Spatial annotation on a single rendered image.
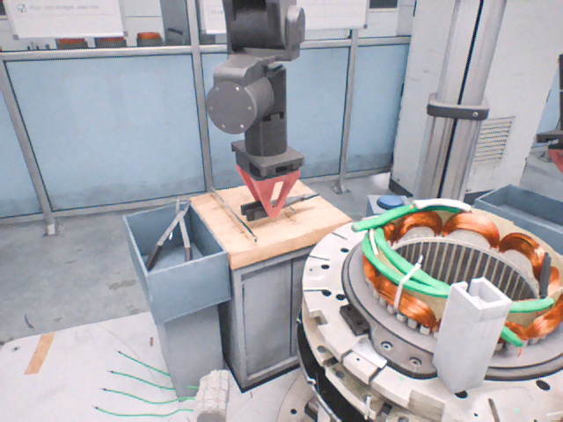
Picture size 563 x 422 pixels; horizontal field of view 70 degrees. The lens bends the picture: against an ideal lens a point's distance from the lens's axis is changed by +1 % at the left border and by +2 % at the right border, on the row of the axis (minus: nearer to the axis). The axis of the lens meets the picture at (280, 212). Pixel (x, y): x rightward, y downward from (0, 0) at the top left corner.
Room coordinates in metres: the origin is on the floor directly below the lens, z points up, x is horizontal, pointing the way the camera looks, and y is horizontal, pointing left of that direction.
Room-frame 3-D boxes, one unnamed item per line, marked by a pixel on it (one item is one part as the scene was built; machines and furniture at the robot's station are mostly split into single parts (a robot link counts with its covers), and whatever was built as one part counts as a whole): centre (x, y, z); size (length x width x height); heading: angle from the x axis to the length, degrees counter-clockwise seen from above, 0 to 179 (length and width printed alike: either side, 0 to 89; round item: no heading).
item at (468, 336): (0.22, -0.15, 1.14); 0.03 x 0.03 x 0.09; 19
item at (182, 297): (0.49, 0.16, 0.92); 0.17 x 0.11 x 0.28; 28
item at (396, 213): (0.39, -0.14, 1.15); 0.15 x 0.04 x 0.02; 109
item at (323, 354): (0.32, -0.04, 1.06); 0.09 x 0.04 x 0.01; 19
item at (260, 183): (0.51, 0.02, 1.13); 0.07 x 0.07 x 0.09; 29
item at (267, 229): (0.56, 0.02, 1.05); 0.20 x 0.19 x 0.02; 118
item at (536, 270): (0.35, -0.26, 1.12); 0.06 x 0.02 x 0.04; 19
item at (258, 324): (0.56, 0.02, 0.91); 0.19 x 0.19 x 0.26; 28
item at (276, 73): (0.51, 0.02, 1.26); 0.07 x 0.06 x 0.07; 160
